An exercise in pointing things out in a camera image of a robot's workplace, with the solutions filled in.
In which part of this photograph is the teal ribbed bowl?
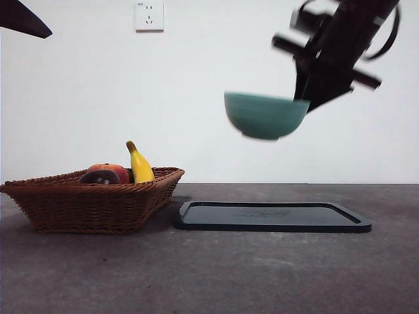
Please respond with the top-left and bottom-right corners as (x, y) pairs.
(224, 91), (311, 141)

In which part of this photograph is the dark red plum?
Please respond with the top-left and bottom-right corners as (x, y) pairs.
(77, 170), (122, 185)

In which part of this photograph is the dark rectangular tray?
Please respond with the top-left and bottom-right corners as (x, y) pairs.
(172, 201), (373, 234)

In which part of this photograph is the red yellow apple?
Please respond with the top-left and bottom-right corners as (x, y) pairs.
(86, 163), (130, 184)

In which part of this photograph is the yellow banana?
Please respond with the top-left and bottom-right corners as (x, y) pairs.
(126, 140), (156, 184)

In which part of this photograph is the brown wicker basket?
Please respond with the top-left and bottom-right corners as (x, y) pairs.
(0, 166), (185, 235)

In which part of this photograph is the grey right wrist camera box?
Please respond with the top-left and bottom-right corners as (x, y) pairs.
(289, 7), (332, 33)

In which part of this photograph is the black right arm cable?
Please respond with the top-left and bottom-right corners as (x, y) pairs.
(364, 2), (401, 61)

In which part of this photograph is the white wall socket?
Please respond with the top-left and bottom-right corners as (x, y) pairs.
(135, 1), (165, 33)

